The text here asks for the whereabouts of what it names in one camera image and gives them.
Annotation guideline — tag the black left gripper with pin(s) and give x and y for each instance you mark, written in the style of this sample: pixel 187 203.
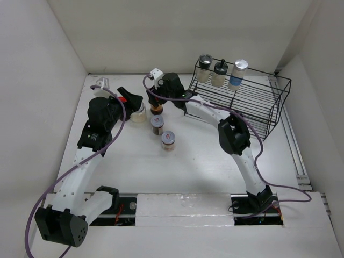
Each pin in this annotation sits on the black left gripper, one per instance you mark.
pixel 133 103

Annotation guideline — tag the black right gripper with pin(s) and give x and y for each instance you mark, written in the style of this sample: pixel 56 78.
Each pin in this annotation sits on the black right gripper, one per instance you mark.
pixel 152 100

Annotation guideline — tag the red-lid brown sauce bottle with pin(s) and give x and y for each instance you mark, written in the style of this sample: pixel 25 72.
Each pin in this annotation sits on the red-lid brown sauce bottle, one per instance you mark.
pixel 156 110

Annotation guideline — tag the small red-cap brown bottle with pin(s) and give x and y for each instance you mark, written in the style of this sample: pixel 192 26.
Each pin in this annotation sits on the small red-cap brown bottle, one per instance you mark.
pixel 122 99

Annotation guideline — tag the silver-lid white powder jar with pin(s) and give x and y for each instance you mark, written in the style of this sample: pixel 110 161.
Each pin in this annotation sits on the silver-lid white powder jar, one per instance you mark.
pixel 140 115

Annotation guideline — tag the black-pump-lid spice jar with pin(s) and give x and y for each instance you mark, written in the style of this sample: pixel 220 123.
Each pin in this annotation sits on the black-pump-lid spice jar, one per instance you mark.
pixel 219 73

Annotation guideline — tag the silver-lid blue-label jar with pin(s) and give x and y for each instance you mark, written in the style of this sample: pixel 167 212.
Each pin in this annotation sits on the silver-lid blue-label jar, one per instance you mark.
pixel 237 74

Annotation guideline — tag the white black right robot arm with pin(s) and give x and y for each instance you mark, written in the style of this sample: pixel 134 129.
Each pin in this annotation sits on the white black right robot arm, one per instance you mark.
pixel 234 136

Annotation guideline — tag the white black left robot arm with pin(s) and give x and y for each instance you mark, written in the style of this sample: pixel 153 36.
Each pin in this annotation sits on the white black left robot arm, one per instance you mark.
pixel 67 218

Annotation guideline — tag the grey-lid dark sauce jar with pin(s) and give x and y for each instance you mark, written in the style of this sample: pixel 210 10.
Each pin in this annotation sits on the grey-lid dark sauce jar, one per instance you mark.
pixel 157 123

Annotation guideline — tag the grey-lid reddish sauce jar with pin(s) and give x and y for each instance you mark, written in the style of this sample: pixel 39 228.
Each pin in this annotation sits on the grey-lid reddish sauce jar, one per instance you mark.
pixel 168 141

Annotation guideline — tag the glass-lid spice jar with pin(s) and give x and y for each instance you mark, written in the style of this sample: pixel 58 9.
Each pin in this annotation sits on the glass-lid spice jar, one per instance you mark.
pixel 204 61

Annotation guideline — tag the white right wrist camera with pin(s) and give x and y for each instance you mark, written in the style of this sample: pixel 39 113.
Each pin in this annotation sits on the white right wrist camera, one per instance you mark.
pixel 156 75

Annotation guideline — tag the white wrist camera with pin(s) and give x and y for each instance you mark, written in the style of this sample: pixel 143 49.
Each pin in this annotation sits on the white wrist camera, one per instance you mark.
pixel 101 84
pixel 156 75

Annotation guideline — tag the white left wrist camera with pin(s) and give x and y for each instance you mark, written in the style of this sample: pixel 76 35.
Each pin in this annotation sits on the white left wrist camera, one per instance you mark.
pixel 101 84

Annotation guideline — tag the black wire shelf rack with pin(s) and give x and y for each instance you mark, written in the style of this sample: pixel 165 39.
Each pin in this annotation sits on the black wire shelf rack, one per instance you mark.
pixel 260 97

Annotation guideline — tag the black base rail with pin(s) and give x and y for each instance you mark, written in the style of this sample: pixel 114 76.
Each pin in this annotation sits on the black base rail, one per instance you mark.
pixel 187 210

